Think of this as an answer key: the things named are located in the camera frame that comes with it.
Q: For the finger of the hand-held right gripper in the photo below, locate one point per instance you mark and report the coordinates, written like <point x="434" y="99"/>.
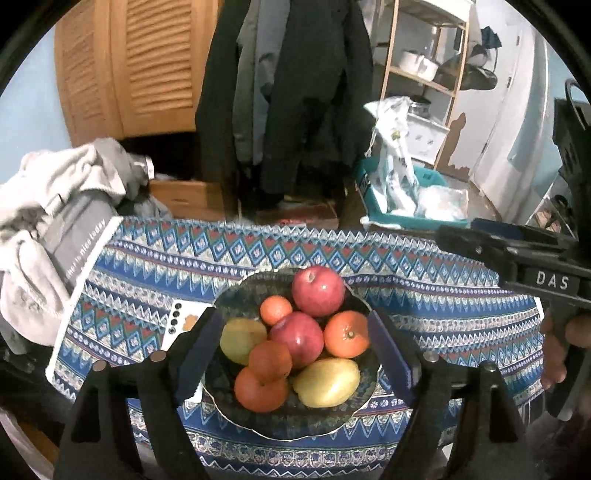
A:
<point x="480" y="247"/>
<point x="521" y="232"/>

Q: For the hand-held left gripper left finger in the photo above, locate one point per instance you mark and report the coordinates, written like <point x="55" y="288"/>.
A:
<point x="198" y="360"/>

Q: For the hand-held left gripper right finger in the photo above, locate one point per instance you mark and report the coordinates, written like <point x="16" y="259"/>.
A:
<point x="392" y="355"/>

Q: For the yellow pear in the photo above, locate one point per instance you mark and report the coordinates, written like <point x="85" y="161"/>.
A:
<point x="328" y="382"/>
<point x="240" y="340"/>

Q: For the large orange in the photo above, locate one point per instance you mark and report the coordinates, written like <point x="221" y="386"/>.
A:
<point x="347" y="340"/>
<point x="261" y="392"/>

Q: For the small tangerine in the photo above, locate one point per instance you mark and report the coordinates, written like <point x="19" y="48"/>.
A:
<point x="276" y="310"/>
<point x="270" y="361"/>

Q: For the red apple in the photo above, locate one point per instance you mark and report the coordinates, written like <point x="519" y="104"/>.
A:
<point x="297" y="338"/>
<point x="318" y="290"/>

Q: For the dark glass plate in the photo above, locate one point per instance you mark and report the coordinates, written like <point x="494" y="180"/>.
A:
<point x="286" y="422"/>

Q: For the person's right hand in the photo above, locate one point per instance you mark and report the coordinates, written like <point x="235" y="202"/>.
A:
<point x="554" y="355"/>

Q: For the shoe rack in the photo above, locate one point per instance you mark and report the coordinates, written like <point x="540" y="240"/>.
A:
<point x="538" y="217"/>

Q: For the white phone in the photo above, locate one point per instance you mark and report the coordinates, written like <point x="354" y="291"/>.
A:
<point x="180" y="310"/>

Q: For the clear plastic bag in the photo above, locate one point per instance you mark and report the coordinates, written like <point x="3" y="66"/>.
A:
<point x="441" y="203"/>

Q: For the blue patterned tablecloth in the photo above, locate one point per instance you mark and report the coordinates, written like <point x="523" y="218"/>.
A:
<point x="415" y="286"/>

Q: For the teal plastic basket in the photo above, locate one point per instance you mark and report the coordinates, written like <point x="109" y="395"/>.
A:
<point x="429" y="177"/>

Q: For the white door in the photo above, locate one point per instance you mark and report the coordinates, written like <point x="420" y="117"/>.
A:
<point x="512" y="129"/>

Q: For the white patterned basket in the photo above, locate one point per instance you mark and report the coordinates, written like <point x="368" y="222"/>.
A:
<point x="429" y="136"/>

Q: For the white rice bag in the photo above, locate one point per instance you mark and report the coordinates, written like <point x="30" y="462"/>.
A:
<point x="392" y="157"/>

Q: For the steel pot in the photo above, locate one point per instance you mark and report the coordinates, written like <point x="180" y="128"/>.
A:
<point x="421" y="106"/>

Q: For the wooden drawer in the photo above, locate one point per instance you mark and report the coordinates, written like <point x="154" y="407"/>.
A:
<point x="184" y="201"/>

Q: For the wooden shelf rack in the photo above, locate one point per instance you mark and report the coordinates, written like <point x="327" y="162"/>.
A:
<point x="457" y="69"/>

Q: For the grey storage bag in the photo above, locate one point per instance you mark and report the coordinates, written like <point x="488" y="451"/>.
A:
<point x="69" y="230"/>

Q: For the white pot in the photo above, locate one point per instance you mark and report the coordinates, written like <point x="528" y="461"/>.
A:
<point x="418" y="64"/>

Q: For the grey cloth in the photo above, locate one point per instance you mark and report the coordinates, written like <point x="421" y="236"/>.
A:
<point x="115" y="161"/>

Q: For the black hooded coat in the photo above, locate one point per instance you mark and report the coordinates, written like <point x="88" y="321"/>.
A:
<point x="318" y="92"/>

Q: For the white storage bin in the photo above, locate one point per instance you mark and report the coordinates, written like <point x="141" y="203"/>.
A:
<point x="443" y="9"/>

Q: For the pile of grey clothes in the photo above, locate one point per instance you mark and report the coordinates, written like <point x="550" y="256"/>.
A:
<point x="37" y="184"/>

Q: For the black jacket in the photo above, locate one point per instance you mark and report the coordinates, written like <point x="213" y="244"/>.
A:
<point x="214" y="92"/>

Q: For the grey jacket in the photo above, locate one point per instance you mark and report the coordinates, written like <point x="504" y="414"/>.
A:
<point x="254" y="92"/>

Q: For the wooden louvered wardrobe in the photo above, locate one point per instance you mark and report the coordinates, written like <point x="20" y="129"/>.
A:
<point x="138" y="60"/>

